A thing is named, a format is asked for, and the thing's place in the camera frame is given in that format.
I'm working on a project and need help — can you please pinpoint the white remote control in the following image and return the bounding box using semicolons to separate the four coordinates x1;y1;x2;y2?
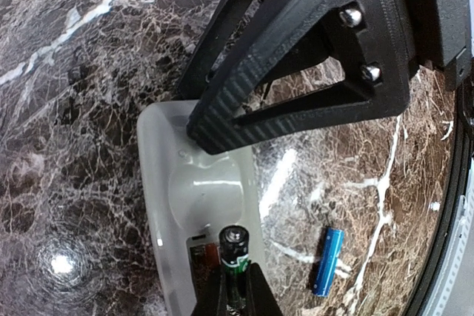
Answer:
137;100;265;315

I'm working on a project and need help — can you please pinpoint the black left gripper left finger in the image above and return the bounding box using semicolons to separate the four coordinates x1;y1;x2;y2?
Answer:
191;266;227;316

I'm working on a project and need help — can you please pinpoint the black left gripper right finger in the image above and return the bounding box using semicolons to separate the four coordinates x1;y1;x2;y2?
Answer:
244;263;283;316

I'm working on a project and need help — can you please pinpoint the white slotted cable duct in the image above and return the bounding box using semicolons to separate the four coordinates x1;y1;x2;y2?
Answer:
433;195;473;315

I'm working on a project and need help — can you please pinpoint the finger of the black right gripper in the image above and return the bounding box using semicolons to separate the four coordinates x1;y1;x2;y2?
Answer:
187;0;410;154
177;0;253;100

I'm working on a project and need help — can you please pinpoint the green AAA battery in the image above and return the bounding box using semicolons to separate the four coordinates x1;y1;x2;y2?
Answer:
219;225;250;309

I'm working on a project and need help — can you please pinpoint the blue AAA battery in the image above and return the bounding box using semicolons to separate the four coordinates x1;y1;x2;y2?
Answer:
313;228;344;297

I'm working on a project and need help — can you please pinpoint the black front rail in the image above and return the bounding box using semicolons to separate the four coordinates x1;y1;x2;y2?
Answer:
404;84;473;315

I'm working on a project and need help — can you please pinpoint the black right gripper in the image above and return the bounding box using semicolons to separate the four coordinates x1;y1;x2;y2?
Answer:
373;0;474;91

